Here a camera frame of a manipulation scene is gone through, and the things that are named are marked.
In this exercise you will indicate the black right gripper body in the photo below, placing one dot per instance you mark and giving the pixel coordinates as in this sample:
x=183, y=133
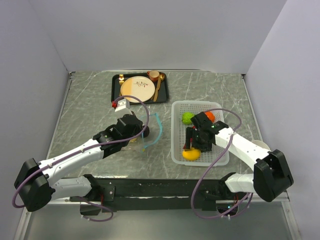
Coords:
x=199, y=142

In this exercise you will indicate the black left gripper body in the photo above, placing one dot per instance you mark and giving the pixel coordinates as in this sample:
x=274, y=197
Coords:
x=138, y=130

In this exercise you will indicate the yellow lemon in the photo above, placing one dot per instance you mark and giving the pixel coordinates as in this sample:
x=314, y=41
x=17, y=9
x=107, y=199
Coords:
x=191, y=154

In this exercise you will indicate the clear zip top bag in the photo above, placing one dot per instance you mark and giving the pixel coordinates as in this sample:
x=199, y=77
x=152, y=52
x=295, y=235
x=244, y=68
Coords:
x=155, y=131

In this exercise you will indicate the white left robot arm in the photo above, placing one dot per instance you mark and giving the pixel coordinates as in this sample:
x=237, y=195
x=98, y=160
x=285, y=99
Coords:
x=35, y=181

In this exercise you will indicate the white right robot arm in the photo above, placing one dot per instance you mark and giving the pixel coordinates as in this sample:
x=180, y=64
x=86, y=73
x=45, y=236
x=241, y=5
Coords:
x=271, y=174

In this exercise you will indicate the red chili pepper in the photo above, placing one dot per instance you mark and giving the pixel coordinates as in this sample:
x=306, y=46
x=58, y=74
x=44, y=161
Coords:
x=187, y=145

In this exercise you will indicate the green cabbage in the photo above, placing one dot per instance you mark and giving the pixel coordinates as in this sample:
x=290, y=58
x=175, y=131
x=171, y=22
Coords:
x=186, y=118

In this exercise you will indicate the orange tangerine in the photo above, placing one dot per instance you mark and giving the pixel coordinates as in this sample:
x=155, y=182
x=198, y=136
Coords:
x=210, y=116

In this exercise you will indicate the cream and orange plate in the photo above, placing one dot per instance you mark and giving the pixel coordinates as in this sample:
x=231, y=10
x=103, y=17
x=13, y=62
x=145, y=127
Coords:
x=138, y=86

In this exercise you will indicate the black serving tray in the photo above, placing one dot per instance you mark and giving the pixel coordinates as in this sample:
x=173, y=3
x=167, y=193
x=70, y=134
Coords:
x=163, y=93

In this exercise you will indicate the gold fork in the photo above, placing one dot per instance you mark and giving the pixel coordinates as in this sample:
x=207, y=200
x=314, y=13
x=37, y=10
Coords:
x=121, y=80

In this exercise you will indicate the gold knife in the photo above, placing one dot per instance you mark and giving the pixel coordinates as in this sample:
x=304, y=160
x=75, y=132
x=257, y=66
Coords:
x=155, y=97

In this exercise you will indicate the white paper cup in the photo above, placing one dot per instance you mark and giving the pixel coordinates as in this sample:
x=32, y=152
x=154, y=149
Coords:
x=261, y=145

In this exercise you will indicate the orange ceramic cup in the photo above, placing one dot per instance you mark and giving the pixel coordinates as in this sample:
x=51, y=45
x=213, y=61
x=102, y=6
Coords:
x=153, y=75

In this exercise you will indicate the gold spoon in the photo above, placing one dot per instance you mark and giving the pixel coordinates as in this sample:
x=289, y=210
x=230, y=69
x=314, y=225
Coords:
x=162, y=76

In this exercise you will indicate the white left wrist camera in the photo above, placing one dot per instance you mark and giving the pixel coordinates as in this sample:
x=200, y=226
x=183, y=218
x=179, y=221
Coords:
x=121, y=107

